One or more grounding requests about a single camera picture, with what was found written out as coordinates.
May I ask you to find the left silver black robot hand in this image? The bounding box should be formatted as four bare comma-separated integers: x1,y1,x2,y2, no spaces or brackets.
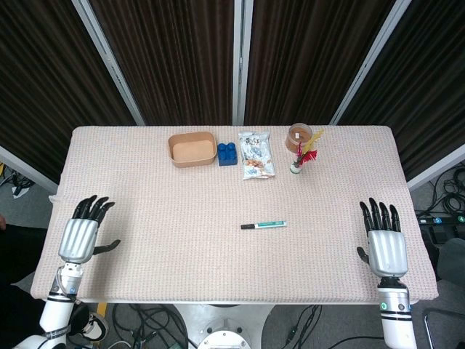
57,195,121,263

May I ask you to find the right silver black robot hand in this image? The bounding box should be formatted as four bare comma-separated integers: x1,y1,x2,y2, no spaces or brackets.
356,197,408,279

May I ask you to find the white green marker body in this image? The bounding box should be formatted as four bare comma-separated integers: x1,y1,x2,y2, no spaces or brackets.
253,220,288,230

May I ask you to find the person in black clothing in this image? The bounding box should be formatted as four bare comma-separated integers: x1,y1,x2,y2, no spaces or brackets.
0,213,61,330

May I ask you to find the black power strip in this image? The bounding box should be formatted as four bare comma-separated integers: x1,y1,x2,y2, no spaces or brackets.
416,213,465,227

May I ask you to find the red yellow feather shuttlecock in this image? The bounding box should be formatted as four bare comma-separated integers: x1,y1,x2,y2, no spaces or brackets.
289,129,325,175

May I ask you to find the beige woven tablecloth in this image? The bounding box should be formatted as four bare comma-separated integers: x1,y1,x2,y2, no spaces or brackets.
31,125,440,305

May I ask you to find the brown cardboard tray box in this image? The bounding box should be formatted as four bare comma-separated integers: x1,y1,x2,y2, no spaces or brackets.
167,131,218,169

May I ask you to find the dark fabric partition panel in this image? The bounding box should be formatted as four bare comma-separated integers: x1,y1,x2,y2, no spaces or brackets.
243,0,397,127
0,0,137,185
89,0,235,127
337,0,465,182

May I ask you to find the silver snack packet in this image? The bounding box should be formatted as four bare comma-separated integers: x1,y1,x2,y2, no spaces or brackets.
238,130,276,181

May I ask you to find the blue toy building block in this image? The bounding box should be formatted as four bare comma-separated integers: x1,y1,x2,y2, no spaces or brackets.
217,142,239,167

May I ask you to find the black metal chair frame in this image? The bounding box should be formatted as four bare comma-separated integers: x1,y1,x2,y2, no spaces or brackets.
423,307,465,349

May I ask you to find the grey metal partition rail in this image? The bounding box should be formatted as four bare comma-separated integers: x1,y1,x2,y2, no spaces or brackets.
0,145,60,194
406,143,465,193

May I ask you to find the black floor cable bundle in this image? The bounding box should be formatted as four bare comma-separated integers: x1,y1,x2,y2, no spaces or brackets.
110,303,190,349
416,163,465,219

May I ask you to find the black cable with green light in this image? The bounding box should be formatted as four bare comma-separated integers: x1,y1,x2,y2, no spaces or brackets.
262,303,325,349

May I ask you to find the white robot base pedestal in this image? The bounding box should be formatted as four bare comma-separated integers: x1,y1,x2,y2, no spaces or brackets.
170,302,278,349

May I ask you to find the grey metal partition post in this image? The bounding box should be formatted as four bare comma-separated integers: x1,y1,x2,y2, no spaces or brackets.
329,0,413,127
232,0,254,127
71,0,146,127

